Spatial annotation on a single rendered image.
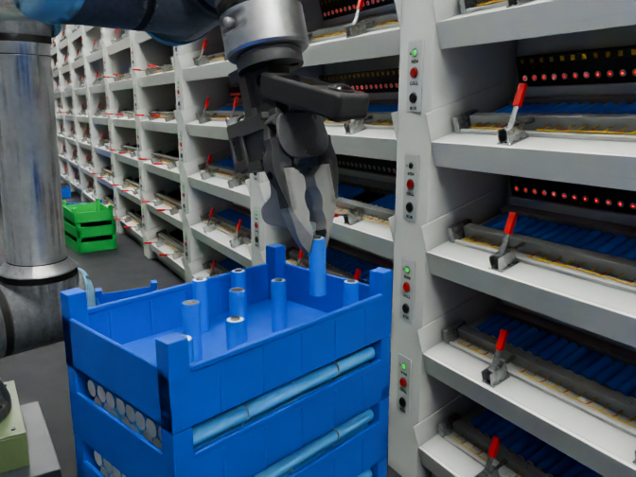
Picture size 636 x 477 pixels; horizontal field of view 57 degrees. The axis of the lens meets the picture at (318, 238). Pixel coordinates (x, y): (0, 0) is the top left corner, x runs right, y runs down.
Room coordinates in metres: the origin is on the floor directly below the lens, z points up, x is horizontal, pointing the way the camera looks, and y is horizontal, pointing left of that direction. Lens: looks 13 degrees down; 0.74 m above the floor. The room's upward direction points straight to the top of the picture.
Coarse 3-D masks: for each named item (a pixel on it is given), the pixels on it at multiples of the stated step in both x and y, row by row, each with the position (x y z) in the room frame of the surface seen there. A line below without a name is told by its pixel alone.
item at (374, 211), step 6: (342, 198) 1.39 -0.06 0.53; (336, 204) 1.39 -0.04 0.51; (342, 204) 1.37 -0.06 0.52; (348, 204) 1.34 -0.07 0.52; (354, 204) 1.32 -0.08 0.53; (360, 204) 1.31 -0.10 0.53; (366, 204) 1.29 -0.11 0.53; (336, 210) 1.36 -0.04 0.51; (366, 210) 1.28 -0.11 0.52; (372, 210) 1.26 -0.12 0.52; (378, 210) 1.24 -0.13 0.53; (384, 210) 1.23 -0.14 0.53; (390, 210) 1.22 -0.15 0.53; (372, 216) 1.26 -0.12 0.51; (378, 216) 1.24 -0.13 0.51; (384, 216) 1.22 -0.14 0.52; (390, 216) 1.20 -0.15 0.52
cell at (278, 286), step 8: (272, 280) 0.65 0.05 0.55; (280, 280) 0.65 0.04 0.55; (272, 288) 0.65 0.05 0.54; (280, 288) 0.64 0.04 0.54; (272, 296) 0.65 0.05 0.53; (280, 296) 0.64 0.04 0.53; (272, 304) 0.65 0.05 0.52; (280, 304) 0.64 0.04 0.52; (272, 312) 0.65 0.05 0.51; (280, 312) 0.64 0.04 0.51; (272, 320) 0.65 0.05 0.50; (280, 320) 0.64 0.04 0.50; (272, 328) 0.65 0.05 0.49; (280, 328) 0.64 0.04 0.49
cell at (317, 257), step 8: (320, 240) 0.59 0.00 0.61; (312, 248) 0.59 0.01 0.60; (320, 248) 0.59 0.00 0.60; (312, 256) 0.59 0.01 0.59; (320, 256) 0.59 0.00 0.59; (312, 264) 0.60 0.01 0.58; (320, 264) 0.59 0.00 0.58; (312, 272) 0.60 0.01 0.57; (320, 272) 0.59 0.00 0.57; (312, 280) 0.60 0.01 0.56; (320, 280) 0.59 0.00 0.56; (312, 288) 0.60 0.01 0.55; (320, 288) 0.59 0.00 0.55
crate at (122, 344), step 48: (288, 288) 0.76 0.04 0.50; (336, 288) 0.70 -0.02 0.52; (384, 288) 0.64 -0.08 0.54; (96, 336) 0.52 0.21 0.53; (144, 336) 0.63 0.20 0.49; (288, 336) 0.53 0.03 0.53; (336, 336) 0.58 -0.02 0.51; (384, 336) 0.64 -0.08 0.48; (144, 384) 0.46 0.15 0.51; (192, 384) 0.45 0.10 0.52; (240, 384) 0.48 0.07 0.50
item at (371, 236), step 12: (300, 168) 1.69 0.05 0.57; (348, 168) 1.58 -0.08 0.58; (384, 180) 1.43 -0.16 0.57; (396, 180) 1.39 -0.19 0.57; (264, 192) 1.63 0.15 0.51; (312, 228) 1.41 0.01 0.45; (336, 228) 1.30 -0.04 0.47; (348, 228) 1.25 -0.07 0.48; (360, 228) 1.23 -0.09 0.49; (372, 228) 1.21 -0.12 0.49; (384, 228) 1.19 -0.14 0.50; (348, 240) 1.27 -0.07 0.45; (360, 240) 1.22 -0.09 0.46; (372, 240) 1.18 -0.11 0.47; (384, 240) 1.14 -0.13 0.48; (372, 252) 1.19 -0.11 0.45; (384, 252) 1.15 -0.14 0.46
